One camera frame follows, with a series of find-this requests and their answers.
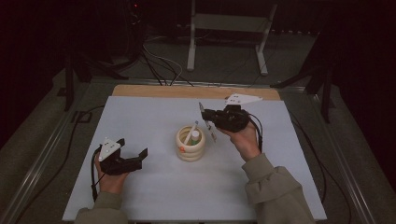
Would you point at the wooden table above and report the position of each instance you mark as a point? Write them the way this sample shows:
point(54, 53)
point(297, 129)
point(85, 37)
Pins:
point(174, 91)

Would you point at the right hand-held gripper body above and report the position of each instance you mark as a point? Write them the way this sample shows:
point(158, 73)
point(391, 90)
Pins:
point(230, 119)

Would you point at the white pen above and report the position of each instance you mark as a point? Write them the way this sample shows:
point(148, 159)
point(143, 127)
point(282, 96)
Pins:
point(190, 133)

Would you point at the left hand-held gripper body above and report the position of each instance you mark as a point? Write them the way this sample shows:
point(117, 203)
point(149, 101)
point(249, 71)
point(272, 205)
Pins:
point(118, 165)

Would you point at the person's left hand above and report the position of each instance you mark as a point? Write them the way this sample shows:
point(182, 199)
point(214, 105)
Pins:
point(112, 183)

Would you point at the white table sheet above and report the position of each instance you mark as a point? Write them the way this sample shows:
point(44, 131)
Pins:
point(186, 193)

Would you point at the white metal stand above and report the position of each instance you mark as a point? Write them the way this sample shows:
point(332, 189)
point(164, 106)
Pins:
point(230, 22)

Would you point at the metal floor rail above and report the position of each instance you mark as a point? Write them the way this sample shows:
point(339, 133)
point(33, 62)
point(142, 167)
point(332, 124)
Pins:
point(40, 168)
point(345, 174)

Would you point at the person's right hand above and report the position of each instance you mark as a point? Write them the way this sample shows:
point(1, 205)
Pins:
point(244, 143)

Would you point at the cream ribbed pen holder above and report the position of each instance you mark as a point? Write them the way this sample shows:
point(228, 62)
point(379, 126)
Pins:
point(190, 152)

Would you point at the clear silver pen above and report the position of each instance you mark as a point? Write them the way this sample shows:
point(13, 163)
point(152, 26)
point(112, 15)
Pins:
point(211, 130)

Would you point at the white green glue stick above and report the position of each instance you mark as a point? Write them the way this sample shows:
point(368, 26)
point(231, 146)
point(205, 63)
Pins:
point(195, 135)

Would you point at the black tripod stand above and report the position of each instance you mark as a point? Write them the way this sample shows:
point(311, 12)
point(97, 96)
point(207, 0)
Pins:
point(326, 93)
point(69, 87)

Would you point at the dark equipment rack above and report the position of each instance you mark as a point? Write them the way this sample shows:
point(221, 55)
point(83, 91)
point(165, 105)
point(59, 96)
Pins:
point(130, 28)

